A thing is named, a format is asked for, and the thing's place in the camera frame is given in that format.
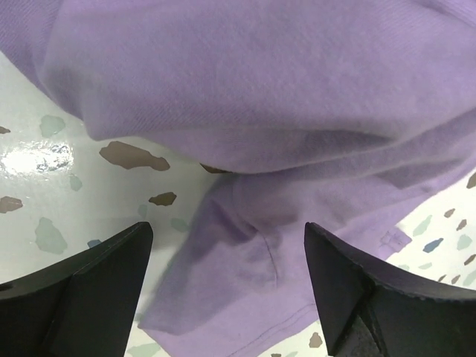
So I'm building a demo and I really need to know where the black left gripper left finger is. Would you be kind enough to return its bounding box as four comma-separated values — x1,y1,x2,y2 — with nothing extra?
1,222,153,357

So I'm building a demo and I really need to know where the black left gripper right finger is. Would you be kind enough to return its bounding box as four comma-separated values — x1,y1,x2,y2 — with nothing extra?
304,223,475,357

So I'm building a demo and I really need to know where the purple t-shirt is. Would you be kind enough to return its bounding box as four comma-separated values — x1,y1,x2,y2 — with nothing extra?
1,1,475,356

